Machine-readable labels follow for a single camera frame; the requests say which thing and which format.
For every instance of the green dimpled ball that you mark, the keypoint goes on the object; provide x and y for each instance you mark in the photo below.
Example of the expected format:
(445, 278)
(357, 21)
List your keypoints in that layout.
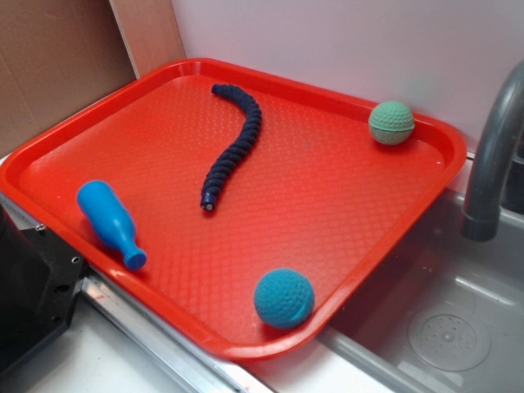
(391, 123)

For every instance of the teal dimpled ball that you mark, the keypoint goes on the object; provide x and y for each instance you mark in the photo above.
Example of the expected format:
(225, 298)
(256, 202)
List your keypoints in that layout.
(284, 298)

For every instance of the light wooden board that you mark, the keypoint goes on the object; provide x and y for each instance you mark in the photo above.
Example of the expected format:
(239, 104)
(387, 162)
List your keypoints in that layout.
(150, 33)

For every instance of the grey toy faucet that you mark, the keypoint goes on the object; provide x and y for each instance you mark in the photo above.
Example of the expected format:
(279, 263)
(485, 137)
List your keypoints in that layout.
(496, 179)

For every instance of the red plastic tray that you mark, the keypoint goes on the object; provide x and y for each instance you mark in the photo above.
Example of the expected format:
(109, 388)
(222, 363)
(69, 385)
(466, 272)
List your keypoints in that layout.
(228, 174)

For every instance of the blue plastic toy bottle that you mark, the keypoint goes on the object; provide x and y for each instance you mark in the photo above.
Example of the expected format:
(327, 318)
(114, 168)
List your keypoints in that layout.
(111, 222)

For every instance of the brown cardboard panel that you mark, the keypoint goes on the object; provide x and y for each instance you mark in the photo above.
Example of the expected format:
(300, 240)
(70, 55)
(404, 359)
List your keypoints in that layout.
(57, 57)

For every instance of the grey plastic sink basin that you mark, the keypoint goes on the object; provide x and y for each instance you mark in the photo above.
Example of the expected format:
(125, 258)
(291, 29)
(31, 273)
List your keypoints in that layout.
(440, 313)

